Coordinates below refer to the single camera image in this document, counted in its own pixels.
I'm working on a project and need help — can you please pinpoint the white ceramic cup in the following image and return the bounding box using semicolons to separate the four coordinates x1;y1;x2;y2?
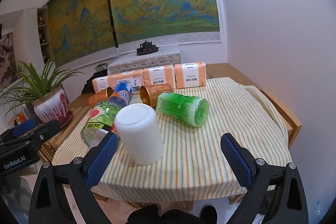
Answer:
114;103;165;165

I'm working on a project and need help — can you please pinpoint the grapefruit label plastic cup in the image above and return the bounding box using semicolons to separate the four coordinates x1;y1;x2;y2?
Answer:
81;101;121;148

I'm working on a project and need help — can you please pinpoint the copper cup left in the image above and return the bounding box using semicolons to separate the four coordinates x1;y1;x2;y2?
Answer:
88;87;113;108

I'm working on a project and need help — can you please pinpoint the blue orange label cup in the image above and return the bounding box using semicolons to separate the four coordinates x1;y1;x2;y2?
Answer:
108;82;133;108

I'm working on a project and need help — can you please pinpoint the green plastic bottle cup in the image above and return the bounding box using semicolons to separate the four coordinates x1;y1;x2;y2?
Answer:
156;92;210;127

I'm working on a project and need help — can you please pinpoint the copper patterned cup right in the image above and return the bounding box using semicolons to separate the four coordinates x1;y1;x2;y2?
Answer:
139;84;173;108

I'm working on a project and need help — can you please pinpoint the wooden slatted tray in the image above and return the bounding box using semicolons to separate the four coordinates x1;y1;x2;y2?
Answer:
38;106;91;162

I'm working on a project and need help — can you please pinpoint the red white plant pot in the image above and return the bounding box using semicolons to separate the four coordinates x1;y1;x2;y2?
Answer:
32;86;70;127

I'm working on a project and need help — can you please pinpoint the green spider plant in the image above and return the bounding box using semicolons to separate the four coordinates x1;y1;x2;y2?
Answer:
1;57;81;116

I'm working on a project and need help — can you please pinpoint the striped cream tablecloth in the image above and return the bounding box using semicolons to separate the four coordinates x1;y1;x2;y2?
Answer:
52;77;293;204

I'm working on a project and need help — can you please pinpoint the orange tissue pack far left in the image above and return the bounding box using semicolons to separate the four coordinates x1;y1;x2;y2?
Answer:
92;76;116;93

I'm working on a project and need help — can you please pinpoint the orange tissue pack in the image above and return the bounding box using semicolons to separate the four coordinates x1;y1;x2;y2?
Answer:
174;62;207;89
142;65;176;89
92;76;116;93

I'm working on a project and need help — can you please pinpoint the orange tissue pack barcode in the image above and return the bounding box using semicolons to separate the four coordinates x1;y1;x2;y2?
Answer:
113;70;144;94

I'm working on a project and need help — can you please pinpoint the wooden table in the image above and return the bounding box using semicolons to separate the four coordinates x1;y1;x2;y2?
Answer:
68;62;303;149

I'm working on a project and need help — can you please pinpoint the orange tissue pack right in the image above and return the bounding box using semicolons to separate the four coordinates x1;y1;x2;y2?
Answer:
174;62;207;89

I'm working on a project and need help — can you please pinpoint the dark teapot tea set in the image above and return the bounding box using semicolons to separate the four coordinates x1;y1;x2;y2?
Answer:
136;40;159;56

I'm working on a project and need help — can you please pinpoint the orange tissue pack centre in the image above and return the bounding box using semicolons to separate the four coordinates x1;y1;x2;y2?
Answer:
142;65;176;89

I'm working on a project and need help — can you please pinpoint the patterned cloth side table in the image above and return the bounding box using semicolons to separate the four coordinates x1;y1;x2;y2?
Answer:
108;45;182;75

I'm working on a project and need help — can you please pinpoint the wooden wall shelf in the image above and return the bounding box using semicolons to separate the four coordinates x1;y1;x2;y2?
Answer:
37;5;53;63

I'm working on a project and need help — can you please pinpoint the green landscape wall painting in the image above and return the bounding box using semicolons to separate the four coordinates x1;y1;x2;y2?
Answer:
47;0;221;65

